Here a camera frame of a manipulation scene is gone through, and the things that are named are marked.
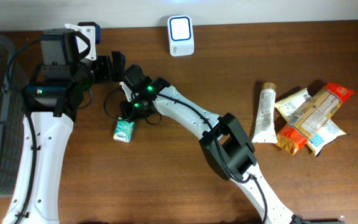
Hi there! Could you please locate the white barcode scanner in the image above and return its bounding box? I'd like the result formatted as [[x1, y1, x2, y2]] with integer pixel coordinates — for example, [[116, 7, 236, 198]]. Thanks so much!
[[167, 15, 195, 57]]

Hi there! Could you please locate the orange pasta package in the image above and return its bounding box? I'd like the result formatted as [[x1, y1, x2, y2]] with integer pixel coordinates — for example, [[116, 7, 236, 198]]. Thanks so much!
[[277, 82, 354, 154]]

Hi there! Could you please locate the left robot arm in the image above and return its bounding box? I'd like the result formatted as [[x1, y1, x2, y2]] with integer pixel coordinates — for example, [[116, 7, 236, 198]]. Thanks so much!
[[2, 52, 126, 223]]

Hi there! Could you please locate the cream snack bag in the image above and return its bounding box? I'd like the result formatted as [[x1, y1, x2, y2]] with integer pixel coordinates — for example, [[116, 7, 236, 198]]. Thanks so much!
[[275, 88, 348, 157]]

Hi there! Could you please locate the white cream tube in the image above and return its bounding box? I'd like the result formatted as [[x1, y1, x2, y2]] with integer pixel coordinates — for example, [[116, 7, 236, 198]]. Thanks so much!
[[252, 82, 278, 144]]

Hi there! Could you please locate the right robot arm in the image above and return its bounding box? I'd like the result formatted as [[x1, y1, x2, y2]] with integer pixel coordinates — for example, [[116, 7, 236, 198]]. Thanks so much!
[[119, 65, 301, 224]]

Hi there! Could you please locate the teal tissue pack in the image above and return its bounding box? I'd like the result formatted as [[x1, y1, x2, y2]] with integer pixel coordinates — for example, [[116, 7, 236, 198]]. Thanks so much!
[[113, 121, 135, 143]]

